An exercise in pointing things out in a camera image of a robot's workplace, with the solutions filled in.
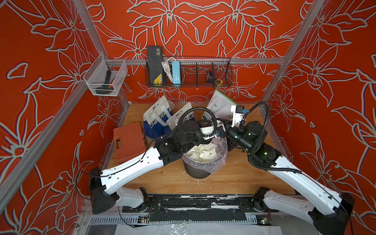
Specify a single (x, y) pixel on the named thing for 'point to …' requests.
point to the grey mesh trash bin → (195, 172)
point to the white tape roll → (171, 104)
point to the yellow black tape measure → (219, 82)
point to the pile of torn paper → (203, 152)
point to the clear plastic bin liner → (211, 167)
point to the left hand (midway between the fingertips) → (208, 117)
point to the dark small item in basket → (209, 77)
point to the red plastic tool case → (129, 142)
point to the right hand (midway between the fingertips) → (209, 119)
